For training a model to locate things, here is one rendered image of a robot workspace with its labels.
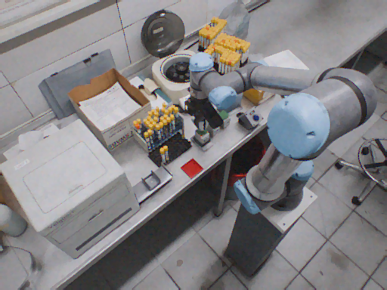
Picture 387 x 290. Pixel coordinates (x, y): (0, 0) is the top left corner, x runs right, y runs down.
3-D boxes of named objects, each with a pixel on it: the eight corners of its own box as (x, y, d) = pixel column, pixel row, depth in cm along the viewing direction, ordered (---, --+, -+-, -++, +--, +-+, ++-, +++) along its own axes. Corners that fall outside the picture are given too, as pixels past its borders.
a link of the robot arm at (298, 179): (312, 185, 103) (326, 165, 92) (282, 204, 99) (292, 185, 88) (289, 160, 109) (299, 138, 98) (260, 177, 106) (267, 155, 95)
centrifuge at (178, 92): (178, 118, 137) (177, 100, 127) (149, 80, 151) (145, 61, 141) (221, 97, 144) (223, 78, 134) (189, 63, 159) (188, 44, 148)
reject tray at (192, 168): (191, 179, 119) (191, 177, 119) (180, 168, 122) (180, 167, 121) (203, 169, 122) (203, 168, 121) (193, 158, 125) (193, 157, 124)
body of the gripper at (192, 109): (199, 102, 119) (199, 80, 109) (213, 114, 115) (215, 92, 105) (184, 112, 116) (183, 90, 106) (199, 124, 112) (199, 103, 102)
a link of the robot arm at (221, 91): (249, 84, 88) (228, 63, 94) (217, 98, 85) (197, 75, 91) (246, 102, 95) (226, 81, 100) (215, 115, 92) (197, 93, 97)
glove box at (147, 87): (156, 122, 136) (153, 109, 128) (126, 94, 146) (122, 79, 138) (176, 109, 140) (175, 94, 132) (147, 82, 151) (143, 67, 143)
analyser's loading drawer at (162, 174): (130, 211, 110) (128, 205, 105) (120, 198, 113) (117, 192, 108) (173, 178, 117) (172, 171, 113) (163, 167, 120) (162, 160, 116)
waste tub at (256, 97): (256, 107, 141) (260, 92, 132) (237, 91, 147) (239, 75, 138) (276, 94, 145) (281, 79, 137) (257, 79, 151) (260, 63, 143)
